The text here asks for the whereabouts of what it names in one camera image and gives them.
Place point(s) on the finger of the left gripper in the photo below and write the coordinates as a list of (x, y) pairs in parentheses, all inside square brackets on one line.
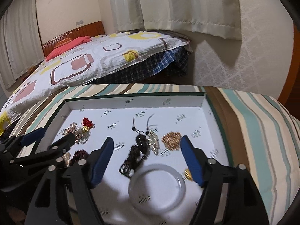
[(56, 150), (17, 143)]

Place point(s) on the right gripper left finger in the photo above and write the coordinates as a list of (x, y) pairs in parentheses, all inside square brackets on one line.
[(49, 204)]

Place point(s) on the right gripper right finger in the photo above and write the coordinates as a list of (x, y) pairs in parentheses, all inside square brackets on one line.
[(244, 204)]

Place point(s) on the red knot tassel charm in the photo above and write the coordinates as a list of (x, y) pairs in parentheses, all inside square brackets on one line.
[(87, 124)]

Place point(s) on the green shallow jewelry tray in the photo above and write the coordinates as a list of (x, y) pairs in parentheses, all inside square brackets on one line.
[(146, 130)]

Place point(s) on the red gold knot charm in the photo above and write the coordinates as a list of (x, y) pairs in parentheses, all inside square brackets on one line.
[(188, 175)]

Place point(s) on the white jade bangle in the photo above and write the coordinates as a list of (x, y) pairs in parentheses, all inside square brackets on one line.
[(156, 189)]

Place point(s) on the striped table cloth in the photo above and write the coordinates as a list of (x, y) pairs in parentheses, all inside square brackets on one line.
[(259, 130)]

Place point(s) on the left side curtain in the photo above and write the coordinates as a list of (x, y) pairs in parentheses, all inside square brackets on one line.
[(21, 46)]

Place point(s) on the orange embroidered cushion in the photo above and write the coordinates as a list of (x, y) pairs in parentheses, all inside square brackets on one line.
[(63, 42)]

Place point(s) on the red pillow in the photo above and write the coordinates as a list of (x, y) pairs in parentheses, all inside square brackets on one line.
[(68, 46)]

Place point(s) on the patterned white quilt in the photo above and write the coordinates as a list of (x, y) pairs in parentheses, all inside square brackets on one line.
[(101, 56)]

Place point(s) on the wooden headboard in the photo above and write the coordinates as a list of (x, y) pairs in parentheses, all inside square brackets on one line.
[(92, 30)]

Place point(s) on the plaid bed sheet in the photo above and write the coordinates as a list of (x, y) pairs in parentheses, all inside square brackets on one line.
[(158, 68)]

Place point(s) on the white window curtain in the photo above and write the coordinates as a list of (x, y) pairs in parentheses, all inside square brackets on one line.
[(221, 18)]

